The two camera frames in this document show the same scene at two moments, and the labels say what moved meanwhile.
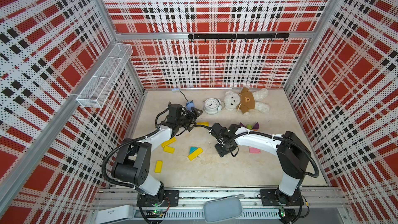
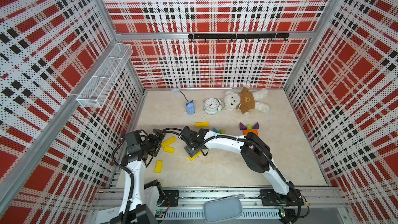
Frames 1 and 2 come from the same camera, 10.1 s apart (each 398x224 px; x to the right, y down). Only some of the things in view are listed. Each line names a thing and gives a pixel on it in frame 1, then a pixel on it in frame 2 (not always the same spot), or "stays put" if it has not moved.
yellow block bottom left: x=158 y=166 stays put
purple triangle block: x=256 y=126 stays put
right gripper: x=221 y=152 to x=189 y=145
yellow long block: x=195 y=153 stays put
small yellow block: x=169 y=149 stays put
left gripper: x=192 y=118 to x=156 y=141
